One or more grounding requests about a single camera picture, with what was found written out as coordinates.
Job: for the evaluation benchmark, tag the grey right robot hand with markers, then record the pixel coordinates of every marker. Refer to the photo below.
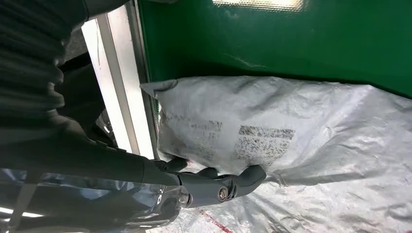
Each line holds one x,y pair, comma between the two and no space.
96,160

